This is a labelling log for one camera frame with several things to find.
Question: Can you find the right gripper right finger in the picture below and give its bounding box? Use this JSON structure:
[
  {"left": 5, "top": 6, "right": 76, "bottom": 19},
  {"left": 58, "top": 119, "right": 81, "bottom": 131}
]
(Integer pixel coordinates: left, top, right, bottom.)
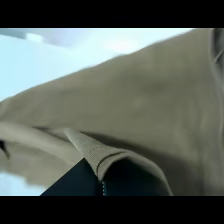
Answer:
[{"left": 101, "top": 157, "right": 166, "bottom": 197}]

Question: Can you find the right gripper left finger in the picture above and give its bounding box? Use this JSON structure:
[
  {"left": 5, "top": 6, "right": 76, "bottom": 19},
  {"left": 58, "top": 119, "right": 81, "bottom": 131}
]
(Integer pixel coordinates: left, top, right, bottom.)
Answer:
[{"left": 40, "top": 157, "right": 104, "bottom": 197}]

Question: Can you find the olive brown shirt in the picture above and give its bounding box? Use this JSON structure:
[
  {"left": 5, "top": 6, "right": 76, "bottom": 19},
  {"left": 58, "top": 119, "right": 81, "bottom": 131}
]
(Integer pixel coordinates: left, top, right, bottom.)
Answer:
[{"left": 0, "top": 28, "right": 224, "bottom": 197}]

